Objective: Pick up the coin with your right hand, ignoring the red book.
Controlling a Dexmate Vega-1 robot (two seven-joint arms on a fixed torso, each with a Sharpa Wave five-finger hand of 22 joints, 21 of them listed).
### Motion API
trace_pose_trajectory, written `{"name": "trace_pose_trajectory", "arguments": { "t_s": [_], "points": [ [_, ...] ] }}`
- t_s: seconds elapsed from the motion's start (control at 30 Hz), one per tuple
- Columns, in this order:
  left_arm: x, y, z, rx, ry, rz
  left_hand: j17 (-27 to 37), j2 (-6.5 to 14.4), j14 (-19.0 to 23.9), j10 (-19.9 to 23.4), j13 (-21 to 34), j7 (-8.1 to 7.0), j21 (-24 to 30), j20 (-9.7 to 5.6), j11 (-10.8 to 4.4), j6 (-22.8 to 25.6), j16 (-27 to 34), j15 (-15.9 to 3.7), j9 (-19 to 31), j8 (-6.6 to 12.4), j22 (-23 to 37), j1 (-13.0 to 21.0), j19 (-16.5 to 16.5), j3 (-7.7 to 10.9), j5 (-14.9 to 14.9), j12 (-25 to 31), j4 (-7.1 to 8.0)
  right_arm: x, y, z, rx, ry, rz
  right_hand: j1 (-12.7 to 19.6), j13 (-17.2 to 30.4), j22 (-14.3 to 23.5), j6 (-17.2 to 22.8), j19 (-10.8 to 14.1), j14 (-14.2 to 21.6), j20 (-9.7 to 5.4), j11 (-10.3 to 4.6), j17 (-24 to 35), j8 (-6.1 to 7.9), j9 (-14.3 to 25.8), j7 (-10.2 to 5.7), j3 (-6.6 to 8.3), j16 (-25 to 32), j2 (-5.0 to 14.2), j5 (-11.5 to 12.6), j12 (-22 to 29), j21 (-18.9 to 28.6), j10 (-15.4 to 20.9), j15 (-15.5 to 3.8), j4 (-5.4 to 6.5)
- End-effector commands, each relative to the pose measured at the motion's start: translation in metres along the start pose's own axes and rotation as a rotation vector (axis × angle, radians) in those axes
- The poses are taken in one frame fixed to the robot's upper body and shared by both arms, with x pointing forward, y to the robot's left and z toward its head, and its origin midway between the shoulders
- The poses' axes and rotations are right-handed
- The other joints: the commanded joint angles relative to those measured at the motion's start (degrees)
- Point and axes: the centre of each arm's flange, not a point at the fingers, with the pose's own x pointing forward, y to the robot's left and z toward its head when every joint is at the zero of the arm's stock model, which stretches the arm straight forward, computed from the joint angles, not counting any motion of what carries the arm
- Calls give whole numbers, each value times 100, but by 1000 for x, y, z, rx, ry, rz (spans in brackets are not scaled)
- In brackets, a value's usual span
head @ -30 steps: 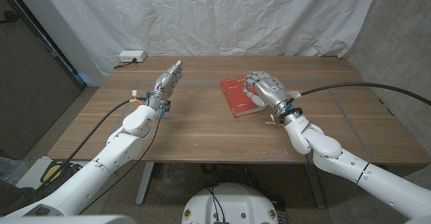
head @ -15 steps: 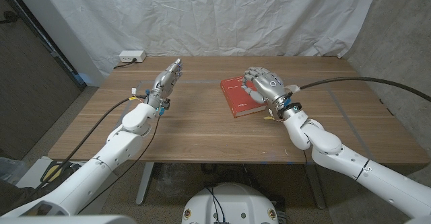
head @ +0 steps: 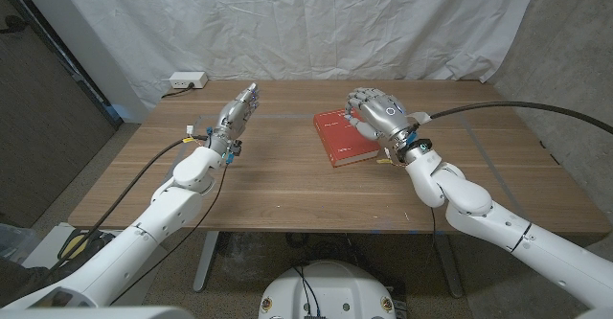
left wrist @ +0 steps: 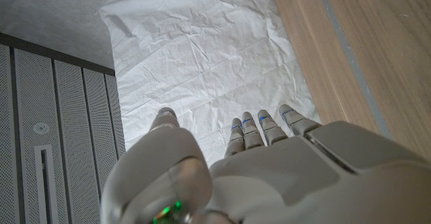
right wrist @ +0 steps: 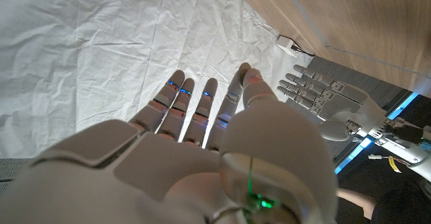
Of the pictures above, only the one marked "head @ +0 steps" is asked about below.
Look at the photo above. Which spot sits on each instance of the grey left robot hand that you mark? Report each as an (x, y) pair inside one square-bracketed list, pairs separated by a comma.
[(233, 120)]

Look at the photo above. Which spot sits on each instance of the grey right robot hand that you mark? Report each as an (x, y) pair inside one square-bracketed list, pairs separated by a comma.
[(383, 115)]

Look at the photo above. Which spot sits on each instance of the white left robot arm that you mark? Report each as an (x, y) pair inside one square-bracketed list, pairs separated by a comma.
[(139, 242)]

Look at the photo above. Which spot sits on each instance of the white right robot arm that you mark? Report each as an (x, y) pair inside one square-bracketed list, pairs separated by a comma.
[(479, 213)]

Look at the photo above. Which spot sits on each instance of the red book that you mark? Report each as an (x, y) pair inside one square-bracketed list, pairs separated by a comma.
[(340, 139)]

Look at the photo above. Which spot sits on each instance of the white power strip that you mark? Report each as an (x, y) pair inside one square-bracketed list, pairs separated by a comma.
[(189, 79)]

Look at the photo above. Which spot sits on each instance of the white backdrop cloth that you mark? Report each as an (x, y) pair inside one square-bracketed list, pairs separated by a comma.
[(306, 22)]

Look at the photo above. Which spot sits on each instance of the grey table leg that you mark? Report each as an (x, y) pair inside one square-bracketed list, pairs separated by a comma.
[(450, 271), (206, 261)]

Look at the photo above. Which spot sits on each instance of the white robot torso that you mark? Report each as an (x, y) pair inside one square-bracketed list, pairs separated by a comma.
[(335, 290)]

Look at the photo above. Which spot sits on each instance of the yellow black foot pedal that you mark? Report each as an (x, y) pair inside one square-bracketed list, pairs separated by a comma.
[(72, 244)]

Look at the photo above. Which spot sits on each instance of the white floor board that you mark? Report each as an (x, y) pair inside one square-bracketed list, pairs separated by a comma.
[(43, 249)]

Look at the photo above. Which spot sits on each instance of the clear plastic bin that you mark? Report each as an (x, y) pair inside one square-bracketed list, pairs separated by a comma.
[(14, 242)]

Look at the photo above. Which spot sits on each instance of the person in black clothes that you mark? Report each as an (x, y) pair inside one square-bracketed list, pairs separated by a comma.
[(19, 280)]

